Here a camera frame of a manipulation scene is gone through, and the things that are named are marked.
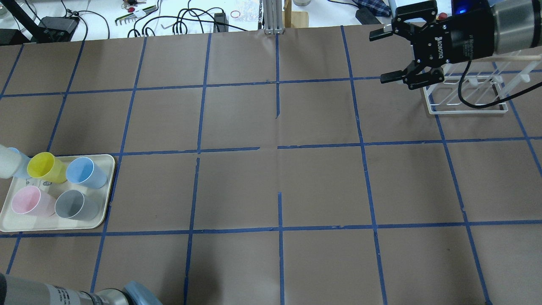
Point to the yellow plastic cup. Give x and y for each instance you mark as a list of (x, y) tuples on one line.
[(47, 167)]

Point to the white wire cup rack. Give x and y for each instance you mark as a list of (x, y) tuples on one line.
[(487, 82)]

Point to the black power adapter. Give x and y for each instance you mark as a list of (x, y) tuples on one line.
[(221, 23)]

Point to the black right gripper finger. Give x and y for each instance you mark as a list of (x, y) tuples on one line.
[(415, 76), (408, 21)]

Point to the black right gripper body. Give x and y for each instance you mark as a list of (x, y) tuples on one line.
[(465, 41)]

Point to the wooden mug tree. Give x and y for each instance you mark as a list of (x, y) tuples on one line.
[(295, 19)]

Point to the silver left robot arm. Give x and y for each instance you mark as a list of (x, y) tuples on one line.
[(18, 291)]

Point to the dark checkered pouch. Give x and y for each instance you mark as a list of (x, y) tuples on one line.
[(377, 7)]

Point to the grey plastic cup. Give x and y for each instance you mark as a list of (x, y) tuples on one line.
[(75, 205)]

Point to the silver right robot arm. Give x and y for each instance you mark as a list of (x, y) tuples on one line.
[(517, 23)]

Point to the hex key set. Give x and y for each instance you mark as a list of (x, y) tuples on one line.
[(136, 15)]

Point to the aluminium frame post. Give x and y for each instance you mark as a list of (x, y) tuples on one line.
[(272, 16)]

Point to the light blue plastic cup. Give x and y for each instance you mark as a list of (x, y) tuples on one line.
[(21, 171)]

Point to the black device box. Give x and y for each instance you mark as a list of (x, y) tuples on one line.
[(59, 29)]

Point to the pink plastic cup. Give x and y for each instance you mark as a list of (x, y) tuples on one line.
[(32, 201)]

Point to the white plastic cup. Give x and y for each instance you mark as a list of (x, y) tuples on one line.
[(9, 162)]

